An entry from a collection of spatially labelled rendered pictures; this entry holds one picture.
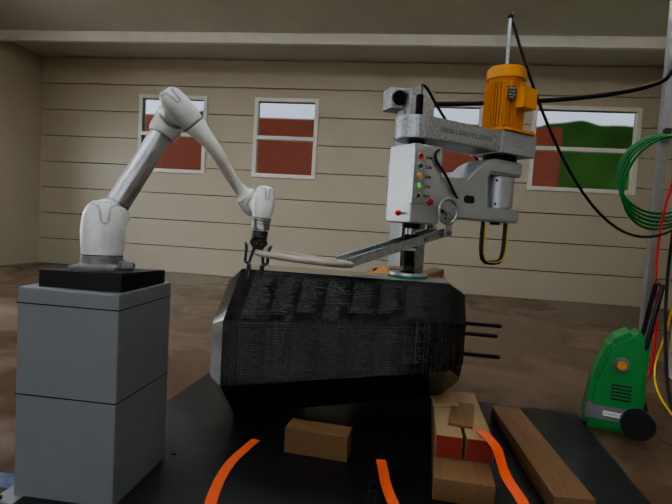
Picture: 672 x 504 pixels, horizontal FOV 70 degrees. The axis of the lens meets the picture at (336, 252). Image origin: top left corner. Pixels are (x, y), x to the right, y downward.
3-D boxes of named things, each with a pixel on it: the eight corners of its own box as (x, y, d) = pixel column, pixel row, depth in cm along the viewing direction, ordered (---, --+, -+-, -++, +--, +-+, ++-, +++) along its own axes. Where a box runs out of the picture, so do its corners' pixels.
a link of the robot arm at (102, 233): (79, 255, 181) (82, 197, 181) (78, 253, 197) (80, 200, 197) (126, 256, 189) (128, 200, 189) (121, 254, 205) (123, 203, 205)
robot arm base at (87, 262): (123, 271, 183) (123, 257, 183) (65, 269, 184) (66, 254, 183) (143, 269, 201) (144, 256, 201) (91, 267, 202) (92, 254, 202)
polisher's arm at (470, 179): (491, 238, 314) (497, 163, 311) (521, 241, 294) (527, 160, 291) (402, 234, 277) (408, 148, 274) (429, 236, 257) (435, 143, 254)
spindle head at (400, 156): (433, 229, 289) (438, 154, 286) (459, 231, 270) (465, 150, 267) (384, 226, 271) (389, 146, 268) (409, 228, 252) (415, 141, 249)
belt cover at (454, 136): (502, 167, 317) (504, 141, 316) (534, 164, 295) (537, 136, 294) (383, 148, 268) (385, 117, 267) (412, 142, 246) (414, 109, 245)
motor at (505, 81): (499, 141, 315) (504, 79, 313) (540, 135, 289) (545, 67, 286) (468, 135, 301) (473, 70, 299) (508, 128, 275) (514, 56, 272)
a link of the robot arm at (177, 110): (207, 112, 209) (200, 118, 221) (178, 76, 203) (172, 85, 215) (185, 130, 205) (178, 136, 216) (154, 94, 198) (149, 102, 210)
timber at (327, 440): (283, 452, 225) (284, 427, 224) (291, 441, 237) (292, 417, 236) (346, 462, 218) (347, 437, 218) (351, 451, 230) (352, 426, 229)
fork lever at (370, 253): (431, 234, 287) (430, 225, 286) (455, 235, 270) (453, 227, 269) (334, 264, 255) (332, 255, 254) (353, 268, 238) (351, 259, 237)
